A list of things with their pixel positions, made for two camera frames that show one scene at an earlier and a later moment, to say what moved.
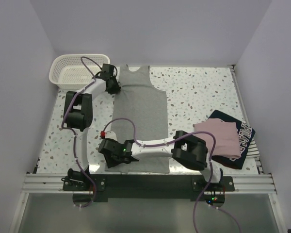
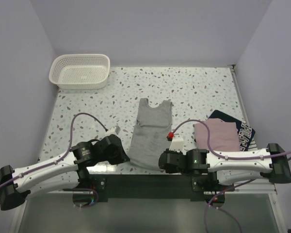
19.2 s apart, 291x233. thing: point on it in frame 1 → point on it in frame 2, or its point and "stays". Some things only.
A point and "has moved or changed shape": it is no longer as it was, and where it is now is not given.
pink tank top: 227,142 stays
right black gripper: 111,162 → 174,152
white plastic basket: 76,71 stays
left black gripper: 117,88 → 122,157
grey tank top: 138,100 has moved or changed shape
